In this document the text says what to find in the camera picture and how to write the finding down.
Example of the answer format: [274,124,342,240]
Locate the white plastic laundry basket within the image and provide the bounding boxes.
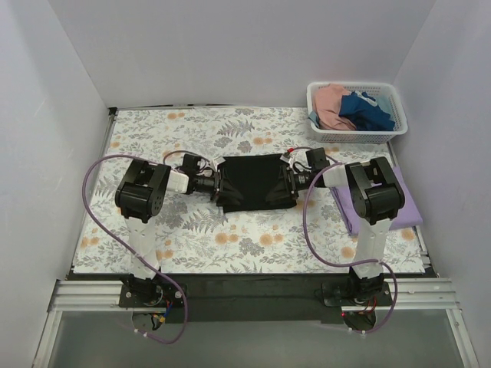
[306,81,408,143]

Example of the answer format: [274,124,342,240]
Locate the black t shirt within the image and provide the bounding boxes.
[219,154,297,213]

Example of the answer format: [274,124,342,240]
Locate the folded purple t shirt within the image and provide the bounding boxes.
[331,166,423,236]

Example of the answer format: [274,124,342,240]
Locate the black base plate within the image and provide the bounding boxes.
[118,274,394,324]

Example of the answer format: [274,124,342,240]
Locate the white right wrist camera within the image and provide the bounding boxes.
[280,149,295,166]

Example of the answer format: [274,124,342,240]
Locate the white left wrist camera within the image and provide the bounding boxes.
[209,157,226,171]

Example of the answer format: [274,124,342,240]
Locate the aluminium frame rail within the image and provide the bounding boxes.
[33,278,479,367]

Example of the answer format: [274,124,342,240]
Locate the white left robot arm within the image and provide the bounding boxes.
[115,153,244,307]

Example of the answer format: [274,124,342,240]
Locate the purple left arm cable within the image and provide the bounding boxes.
[81,149,216,343]

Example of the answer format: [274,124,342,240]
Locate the blue t shirt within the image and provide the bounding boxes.
[338,90,395,131]

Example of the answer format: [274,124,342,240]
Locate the pink t shirt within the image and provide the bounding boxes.
[313,83,356,131]

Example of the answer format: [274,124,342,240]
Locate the floral patterned table mat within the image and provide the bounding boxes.
[72,107,427,274]

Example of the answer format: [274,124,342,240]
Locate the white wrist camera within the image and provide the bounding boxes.
[209,157,226,171]
[280,149,295,166]

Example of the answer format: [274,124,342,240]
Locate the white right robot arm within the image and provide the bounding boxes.
[265,149,405,307]

